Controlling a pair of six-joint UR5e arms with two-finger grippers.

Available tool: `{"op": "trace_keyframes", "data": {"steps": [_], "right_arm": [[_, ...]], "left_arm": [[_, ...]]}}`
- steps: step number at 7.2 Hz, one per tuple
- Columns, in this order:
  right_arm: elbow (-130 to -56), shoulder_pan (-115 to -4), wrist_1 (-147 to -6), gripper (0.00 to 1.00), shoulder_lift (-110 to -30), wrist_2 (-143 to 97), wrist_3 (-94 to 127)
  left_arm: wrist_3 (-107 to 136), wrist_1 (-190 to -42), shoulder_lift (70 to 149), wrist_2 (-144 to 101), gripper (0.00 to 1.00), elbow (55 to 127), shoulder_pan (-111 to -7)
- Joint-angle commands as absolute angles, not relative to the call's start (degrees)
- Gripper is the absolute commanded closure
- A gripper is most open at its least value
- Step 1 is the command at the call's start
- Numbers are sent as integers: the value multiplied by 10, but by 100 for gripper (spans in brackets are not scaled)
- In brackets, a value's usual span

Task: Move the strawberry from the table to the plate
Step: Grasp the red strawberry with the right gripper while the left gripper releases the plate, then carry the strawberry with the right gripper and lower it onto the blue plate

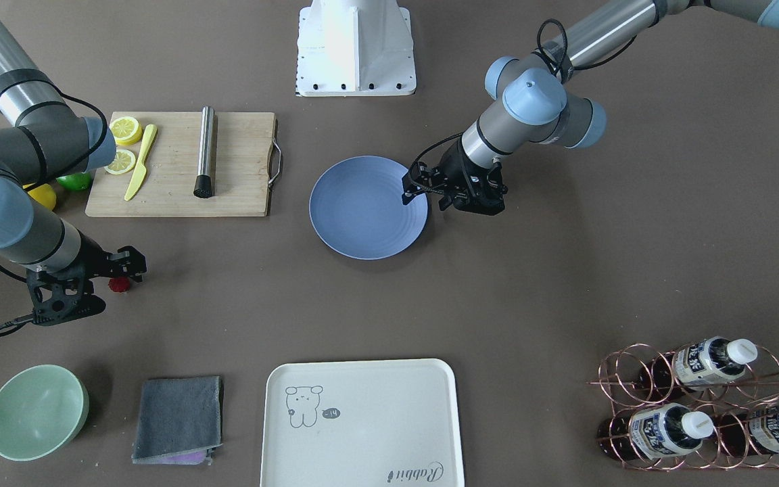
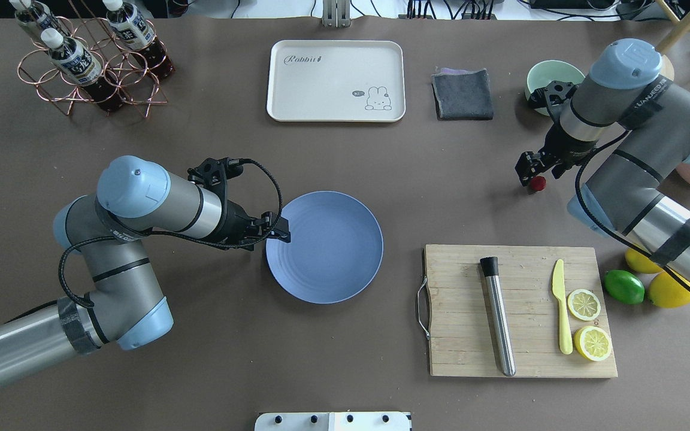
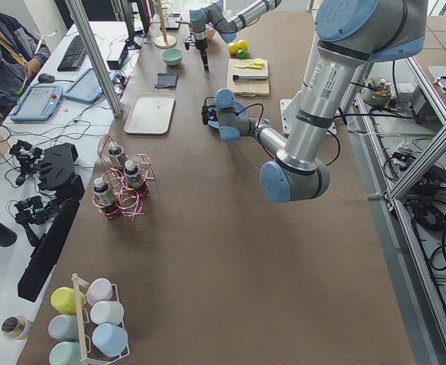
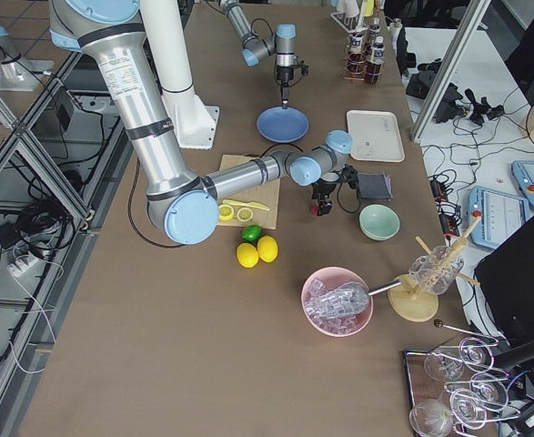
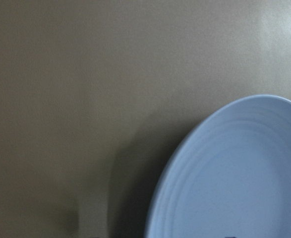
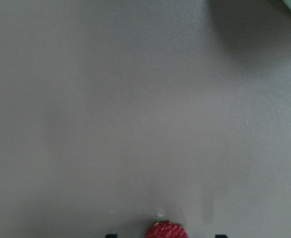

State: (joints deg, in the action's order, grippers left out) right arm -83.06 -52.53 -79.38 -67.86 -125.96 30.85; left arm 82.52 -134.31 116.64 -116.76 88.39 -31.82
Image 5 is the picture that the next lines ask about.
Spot blue plate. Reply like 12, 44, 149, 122
144, 95, 291, 238

